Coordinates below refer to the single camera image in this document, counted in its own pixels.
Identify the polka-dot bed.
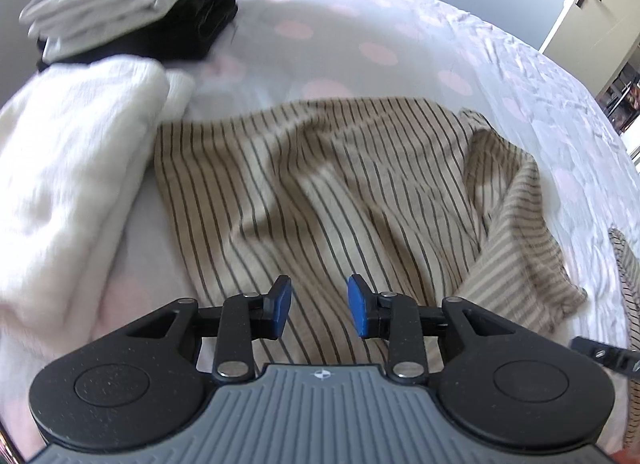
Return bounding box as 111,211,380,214
0,0,640,464

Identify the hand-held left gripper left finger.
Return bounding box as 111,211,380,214
120,275,293,379

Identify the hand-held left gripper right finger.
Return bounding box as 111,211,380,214
347,274,521,379

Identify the beige striped shirt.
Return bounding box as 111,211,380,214
154,98,640,370

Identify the cream door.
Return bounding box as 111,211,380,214
537,0,640,106

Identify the cluttered shelf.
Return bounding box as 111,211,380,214
599,67,640,132

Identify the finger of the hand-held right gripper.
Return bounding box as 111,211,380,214
570,337,640,377

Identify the white folded garment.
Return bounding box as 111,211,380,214
0,59,197,341

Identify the black folded garment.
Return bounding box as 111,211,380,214
37,0,242,66

